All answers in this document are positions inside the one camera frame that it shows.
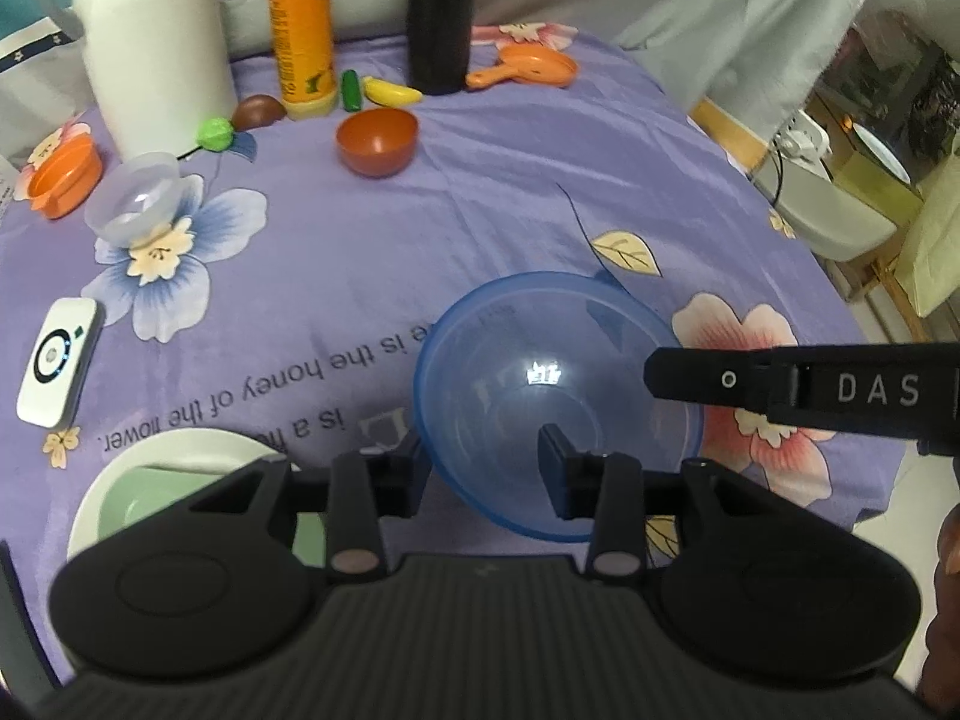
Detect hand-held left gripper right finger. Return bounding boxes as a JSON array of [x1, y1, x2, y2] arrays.
[[537, 424, 760, 580]]

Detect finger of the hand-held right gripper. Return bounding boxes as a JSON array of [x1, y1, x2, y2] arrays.
[[643, 345, 797, 421]]

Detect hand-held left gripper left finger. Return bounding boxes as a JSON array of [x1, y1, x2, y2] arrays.
[[187, 427, 433, 584]]

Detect blue translucent plastic bowl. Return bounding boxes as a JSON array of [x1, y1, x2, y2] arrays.
[[412, 272, 704, 543]]

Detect green square plate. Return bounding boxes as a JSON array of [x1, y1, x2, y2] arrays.
[[96, 465, 325, 567]]

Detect white oval plate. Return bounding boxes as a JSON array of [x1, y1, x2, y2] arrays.
[[66, 427, 302, 565]]

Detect person's right hand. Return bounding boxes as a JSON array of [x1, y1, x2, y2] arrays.
[[919, 508, 960, 715]]

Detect white grey appliance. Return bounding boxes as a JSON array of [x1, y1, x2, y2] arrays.
[[752, 157, 902, 262]]

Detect purple floral tablecloth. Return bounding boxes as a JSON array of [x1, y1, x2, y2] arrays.
[[0, 22, 901, 578]]

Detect white power strip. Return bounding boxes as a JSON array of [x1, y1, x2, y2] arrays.
[[771, 116, 833, 160]]

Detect brown plastic bowl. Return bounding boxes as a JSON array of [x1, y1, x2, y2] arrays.
[[335, 108, 419, 179]]

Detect orange toy pan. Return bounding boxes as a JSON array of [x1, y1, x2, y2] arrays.
[[465, 43, 580, 92]]

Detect white power bank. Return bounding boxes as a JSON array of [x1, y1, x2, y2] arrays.
[[16, 297, 105, 429]]

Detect toy banana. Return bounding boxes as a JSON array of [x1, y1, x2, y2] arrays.
[[362, 77, 424, 109]]

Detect brown toy chestnut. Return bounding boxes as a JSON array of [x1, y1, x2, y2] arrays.
[[230, 94, 287, 131]]

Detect green toy vegetable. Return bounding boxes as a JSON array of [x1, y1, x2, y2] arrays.
[[196, 115, 236, 154]]

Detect clear plastic bowl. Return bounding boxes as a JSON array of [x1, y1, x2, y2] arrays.
[[84, 151, 183, 245]]

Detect yellow detergent bottle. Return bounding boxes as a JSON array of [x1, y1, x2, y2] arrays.
[[263, 0, 338, 122]]

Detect orange plastic cup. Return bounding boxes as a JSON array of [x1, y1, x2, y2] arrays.
[[26, 136, 105, 221]]

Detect black thermos bottle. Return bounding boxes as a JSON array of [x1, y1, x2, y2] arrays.
[[405, 0, 479, 97]]

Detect white thermos jug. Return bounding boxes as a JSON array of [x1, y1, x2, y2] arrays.
[[30, 0, 239, 163]]

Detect wooden frame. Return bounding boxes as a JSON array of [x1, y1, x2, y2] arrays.
[[688, 94, 777, 182]]

